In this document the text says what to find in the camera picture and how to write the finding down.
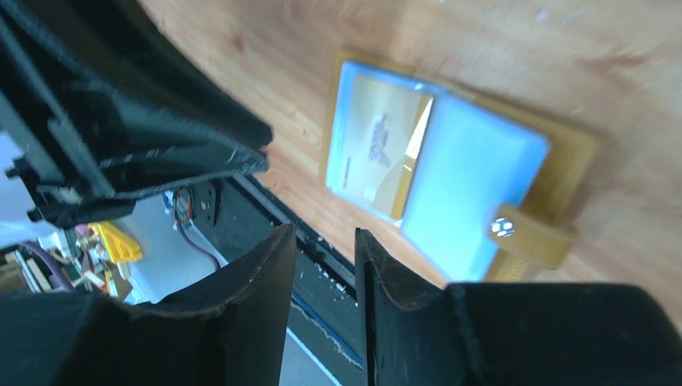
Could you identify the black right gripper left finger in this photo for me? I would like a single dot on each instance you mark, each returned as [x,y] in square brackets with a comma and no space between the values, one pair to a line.
[228,328]

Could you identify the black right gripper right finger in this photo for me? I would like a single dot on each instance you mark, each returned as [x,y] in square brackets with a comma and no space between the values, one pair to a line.
[416,333]

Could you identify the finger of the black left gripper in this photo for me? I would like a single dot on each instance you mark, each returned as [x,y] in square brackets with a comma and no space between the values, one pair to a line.
[113,47]
[110,188]

